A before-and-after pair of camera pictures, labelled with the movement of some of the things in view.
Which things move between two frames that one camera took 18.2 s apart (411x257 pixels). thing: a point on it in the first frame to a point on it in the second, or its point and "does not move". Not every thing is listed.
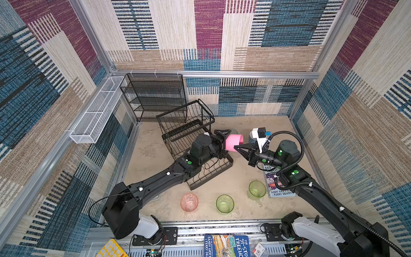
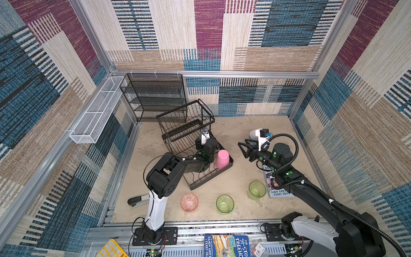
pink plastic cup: x=233 y=140 to x=222 y=159
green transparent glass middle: x=225 y=204 does not move
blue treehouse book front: x=216 y=245 does not move
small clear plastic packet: x=258 y=250 does not move
